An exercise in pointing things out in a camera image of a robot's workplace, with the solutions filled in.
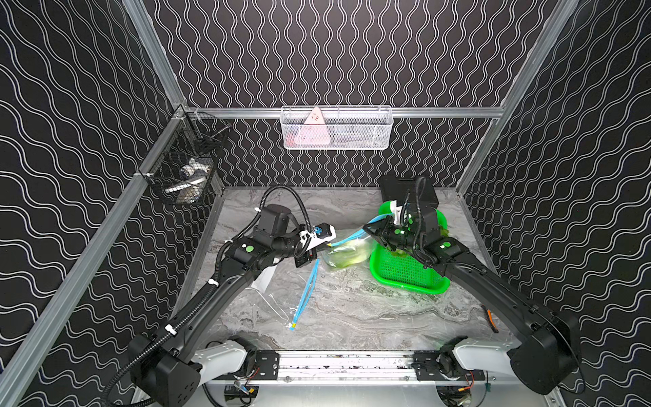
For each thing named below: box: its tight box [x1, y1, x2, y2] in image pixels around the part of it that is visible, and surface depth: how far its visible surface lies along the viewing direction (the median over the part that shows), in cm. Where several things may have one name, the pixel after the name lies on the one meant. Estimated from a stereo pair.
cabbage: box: [328, 245, 370, 268], surface depth 91 cm
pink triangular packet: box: [294, 106, 331, 145], surface depth 92 cm
